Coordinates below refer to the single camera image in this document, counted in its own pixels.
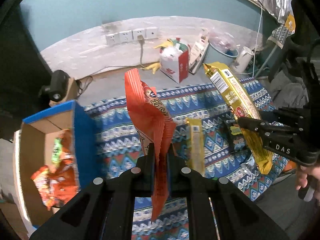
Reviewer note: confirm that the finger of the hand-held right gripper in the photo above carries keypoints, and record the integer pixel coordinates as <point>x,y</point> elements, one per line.
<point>287,116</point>
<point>252,125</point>

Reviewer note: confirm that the yellow plastic scrap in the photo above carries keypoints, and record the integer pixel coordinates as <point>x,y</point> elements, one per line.
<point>153,68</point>

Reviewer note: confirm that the grey cloth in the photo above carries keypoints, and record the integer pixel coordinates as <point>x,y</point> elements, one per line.
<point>287,90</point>

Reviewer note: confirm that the grey patterned bag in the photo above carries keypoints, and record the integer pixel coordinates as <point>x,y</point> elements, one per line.
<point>280,36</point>

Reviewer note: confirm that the narrow yellow snack packet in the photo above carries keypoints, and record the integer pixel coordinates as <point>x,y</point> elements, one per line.
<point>196,145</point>

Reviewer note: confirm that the light blue bucket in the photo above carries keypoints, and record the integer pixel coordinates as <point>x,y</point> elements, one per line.
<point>220,52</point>

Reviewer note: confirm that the orange crinkled chip bag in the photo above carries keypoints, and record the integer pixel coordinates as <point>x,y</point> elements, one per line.
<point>68,145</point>

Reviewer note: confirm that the white paper bag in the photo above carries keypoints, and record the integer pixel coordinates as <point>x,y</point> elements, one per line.
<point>198,50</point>

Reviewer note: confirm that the black cartoon snack packet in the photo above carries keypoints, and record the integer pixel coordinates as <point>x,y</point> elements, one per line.
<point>235,137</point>

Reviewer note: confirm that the patterned blue blanket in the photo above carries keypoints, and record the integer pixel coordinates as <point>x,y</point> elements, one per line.
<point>120,140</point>

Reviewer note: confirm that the person's right hand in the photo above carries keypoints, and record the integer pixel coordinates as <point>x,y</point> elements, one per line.
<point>303,177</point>

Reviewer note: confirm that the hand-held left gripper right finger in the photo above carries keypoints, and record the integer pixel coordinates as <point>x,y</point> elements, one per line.
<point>170,172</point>

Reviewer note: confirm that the blue cardboard box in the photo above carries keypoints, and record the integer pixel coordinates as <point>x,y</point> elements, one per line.
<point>85,130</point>

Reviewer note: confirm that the black webcam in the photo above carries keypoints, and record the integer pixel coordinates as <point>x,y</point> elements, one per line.
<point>56,85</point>

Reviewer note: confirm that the long yellow snack packet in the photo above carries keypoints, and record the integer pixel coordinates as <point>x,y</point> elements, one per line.
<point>235,95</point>

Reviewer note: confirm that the orange printed snack packet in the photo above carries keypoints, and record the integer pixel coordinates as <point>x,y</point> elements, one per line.
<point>289,167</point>

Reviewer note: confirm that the red and white bag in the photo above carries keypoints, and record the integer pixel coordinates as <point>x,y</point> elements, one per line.
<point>178,67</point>

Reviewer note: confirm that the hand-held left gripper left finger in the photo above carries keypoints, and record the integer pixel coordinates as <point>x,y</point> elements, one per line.
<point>151,172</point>

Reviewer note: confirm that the red crimped snack packet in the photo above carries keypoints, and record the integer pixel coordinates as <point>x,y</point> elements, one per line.
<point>147,115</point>

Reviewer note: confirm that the white wall socket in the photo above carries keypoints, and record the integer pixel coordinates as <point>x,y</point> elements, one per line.
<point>152,32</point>
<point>136,32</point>
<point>111,39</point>
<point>125,37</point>

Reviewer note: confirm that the green snack packet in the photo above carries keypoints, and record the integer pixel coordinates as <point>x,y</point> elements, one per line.
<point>57,151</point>

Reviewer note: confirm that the large red-orange snack packet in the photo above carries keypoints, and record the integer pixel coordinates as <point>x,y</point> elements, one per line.
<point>57,185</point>

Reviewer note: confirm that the white kettle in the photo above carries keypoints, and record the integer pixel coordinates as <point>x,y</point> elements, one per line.
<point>243,58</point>

